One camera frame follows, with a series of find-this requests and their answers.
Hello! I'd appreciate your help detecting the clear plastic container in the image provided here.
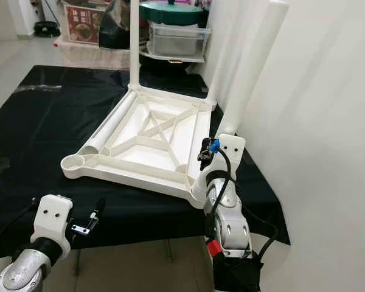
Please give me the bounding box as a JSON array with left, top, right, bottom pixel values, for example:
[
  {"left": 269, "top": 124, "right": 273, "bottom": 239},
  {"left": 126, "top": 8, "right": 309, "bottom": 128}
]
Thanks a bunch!
[{"left": 145, "top": 21, "right": 211, "bottom": 64}]

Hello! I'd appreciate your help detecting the clear tape strip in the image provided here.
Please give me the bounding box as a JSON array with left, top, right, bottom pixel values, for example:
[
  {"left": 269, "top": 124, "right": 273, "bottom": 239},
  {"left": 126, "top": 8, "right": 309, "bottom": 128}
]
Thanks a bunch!
[{"left": 15, "top": 84, "right": 63, "bottom": 94}]

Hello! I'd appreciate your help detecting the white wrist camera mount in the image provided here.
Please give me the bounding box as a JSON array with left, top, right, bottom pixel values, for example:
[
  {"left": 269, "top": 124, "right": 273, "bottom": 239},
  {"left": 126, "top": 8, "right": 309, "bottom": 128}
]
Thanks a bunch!
[
  {"left": 31, "top": 195, "right": 74, "bottom": 254},
  {"left": 206, "top": 134, "right": 246, "bottom": 178}
]

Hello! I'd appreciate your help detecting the black table cloth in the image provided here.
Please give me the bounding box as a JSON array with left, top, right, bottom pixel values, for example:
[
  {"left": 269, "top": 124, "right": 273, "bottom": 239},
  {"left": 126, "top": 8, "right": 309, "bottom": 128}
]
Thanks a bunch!
[{"left": 0, "top": 66, "right": 292, "bottom": 245}]

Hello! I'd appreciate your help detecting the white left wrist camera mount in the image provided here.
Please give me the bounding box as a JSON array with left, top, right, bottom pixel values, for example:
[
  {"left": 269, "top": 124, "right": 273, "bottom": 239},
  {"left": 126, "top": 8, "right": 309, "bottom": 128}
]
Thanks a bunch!
[{"left": 31, "top": 195, "right": 74, "bottom": 254}]

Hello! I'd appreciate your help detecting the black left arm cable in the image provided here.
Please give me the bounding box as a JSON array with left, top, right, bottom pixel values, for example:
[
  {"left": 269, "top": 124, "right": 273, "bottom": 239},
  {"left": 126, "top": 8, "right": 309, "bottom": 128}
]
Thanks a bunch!
[{"left": 0, "top": 198, "right": 41, "bottom": 288}]

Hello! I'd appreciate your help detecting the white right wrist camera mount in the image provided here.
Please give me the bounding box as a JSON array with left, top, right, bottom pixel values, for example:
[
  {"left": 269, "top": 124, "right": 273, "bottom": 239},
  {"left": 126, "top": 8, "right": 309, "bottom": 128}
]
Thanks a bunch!
[{"left": 206, "top": 134, "right": 246, "bottom": 178}]

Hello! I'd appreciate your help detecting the beige patterned cloth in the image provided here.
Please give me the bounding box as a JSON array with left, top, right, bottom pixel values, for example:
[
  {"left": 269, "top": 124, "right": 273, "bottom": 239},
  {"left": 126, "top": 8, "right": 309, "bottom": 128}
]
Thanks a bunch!
[{"left": 55, "top": 38, "right": 135, "bottom": 71}]

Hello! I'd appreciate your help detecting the white plastic table top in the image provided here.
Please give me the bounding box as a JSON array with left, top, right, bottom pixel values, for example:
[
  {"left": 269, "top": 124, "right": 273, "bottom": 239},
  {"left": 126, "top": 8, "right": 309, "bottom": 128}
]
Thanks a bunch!
[{"left": 61, "top": 85, "right": 218, "bottom": 212}]

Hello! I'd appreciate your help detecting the black plastic bag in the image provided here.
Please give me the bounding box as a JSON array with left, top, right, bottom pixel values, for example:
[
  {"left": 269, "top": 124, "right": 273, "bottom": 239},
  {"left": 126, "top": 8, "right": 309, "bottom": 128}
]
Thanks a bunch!
[{"left": 97, "top": 0, "right": 135, "bottom": 51}]

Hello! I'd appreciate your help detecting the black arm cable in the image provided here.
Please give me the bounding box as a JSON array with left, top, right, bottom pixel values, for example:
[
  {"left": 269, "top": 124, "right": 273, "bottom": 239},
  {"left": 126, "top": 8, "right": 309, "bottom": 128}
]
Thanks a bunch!
[
  {"left": 0, "top": 198, "right": 41, "bottom": 288},
  {"left": 207, "top": 145, "right": 280, "bottom": 263}
]

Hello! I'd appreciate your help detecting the red printed food box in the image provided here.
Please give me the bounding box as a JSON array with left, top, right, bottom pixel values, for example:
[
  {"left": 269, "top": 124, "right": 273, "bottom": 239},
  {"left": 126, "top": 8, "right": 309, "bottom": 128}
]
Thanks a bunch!
[{"left": 64, "top": 3, "right": 105, "bottom": 44}]

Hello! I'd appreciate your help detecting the green pot with lid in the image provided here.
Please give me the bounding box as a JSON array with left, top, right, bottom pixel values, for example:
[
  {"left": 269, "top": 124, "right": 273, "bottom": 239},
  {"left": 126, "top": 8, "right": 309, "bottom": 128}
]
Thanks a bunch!
[{"left": 138, "top": 0, "right": 205, "bottom": 27}]

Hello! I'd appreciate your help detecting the coiled black hose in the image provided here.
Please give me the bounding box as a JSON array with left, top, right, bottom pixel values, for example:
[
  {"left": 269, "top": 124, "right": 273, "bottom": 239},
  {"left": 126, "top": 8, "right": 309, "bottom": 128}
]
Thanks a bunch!
[{"left": 36, "top": 20, "right": 63, "bottom": 38}]

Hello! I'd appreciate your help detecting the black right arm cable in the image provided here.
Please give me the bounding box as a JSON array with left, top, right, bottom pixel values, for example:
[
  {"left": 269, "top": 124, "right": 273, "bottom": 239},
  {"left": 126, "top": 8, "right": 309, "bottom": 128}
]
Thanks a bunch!
[{"left": 207, "top": 145, "right": 280, "bottom": 263}]

